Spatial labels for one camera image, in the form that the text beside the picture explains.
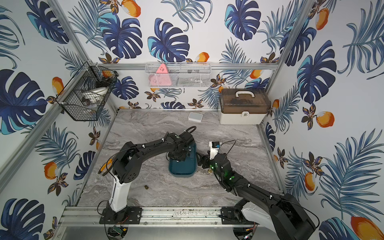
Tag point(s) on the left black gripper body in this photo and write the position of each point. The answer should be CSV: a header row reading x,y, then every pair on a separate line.
x,y
182,153

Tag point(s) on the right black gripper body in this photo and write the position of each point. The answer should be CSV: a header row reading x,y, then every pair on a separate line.
x,y
208,163

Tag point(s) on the teal plastic storage box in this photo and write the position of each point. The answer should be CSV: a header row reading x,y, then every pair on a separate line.
x,y
186,168

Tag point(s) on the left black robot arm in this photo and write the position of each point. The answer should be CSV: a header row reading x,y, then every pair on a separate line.
x,y
127,163

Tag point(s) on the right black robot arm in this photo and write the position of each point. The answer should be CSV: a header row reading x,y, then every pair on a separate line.
x,y
282,214

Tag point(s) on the small white square box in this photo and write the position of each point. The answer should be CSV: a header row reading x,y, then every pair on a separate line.
x,y
195,117

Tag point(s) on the white box with brown lid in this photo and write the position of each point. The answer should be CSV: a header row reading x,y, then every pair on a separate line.
x,y
243,106

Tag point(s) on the pink triangle item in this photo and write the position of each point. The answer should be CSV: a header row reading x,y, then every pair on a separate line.
x,y
161,78

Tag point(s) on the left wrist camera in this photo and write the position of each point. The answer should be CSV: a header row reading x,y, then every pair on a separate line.
x,y
187,138

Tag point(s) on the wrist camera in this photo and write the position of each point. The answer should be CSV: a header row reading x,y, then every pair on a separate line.
x,y
214,149
187,138

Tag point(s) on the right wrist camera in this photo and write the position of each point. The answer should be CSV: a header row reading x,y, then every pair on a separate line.
x,y
214,149

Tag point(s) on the clear wall shelf basket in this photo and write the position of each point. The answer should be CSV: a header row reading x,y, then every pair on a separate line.
x,y
184,75

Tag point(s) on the yellow handled pliers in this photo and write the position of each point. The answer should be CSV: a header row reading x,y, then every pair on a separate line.
x,y
106,167

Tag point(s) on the black wire basket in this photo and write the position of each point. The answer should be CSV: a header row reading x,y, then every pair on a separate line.
x,y
85,100

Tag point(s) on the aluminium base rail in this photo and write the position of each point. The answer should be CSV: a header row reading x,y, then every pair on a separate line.
x,y
170,217

